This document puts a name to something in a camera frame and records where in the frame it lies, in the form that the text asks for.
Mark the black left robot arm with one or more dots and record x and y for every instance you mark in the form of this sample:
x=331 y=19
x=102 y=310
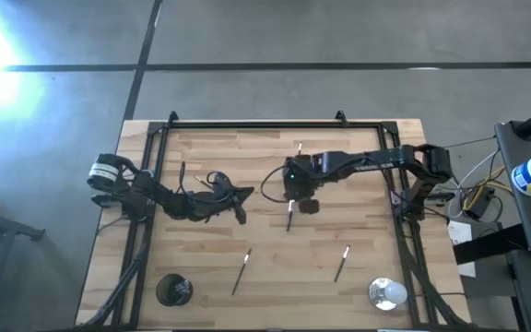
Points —
x=155 y=193

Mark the black power box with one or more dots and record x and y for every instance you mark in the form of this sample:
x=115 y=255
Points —
x=480 y=207

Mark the black round cup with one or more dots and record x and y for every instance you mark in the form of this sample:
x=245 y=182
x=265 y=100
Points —
x=166 y=295

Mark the dark grey cart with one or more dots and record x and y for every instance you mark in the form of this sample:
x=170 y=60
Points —
x=530 y=221

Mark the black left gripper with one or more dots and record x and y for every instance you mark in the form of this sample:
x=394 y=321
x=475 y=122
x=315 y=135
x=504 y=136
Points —
x=217 y=198

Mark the black fan makeup brush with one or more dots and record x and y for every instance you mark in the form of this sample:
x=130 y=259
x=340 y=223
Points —
x=309 y=206

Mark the white egg-shaped sponge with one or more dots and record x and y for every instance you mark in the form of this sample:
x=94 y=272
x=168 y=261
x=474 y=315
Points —
x=395 y=292

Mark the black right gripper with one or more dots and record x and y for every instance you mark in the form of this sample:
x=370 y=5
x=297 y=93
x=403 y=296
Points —
x=302 y=177

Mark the shiny silver metal cup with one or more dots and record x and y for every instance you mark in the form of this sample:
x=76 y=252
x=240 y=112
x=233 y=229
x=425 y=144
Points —
x=378 y=295

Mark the white paper sheet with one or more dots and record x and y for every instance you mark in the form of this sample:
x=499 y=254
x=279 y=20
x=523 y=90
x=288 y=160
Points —
x=459 y=230

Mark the thin black makeup brush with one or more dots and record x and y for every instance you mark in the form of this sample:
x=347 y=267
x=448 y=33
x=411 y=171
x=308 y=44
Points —
x=201 y=181
x=341 y=264
x=300 y=148

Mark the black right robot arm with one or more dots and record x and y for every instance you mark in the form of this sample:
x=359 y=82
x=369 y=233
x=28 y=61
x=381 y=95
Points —
x=362 y=162

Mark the black spoolie brush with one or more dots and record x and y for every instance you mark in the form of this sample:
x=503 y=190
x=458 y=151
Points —
x=241 y=273

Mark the black aluminium table frame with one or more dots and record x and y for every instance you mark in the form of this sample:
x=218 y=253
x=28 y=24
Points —
x=270 y=125

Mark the black brush silver ferrule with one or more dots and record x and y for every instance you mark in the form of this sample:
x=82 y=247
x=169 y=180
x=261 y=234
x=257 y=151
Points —
x=289 y=219

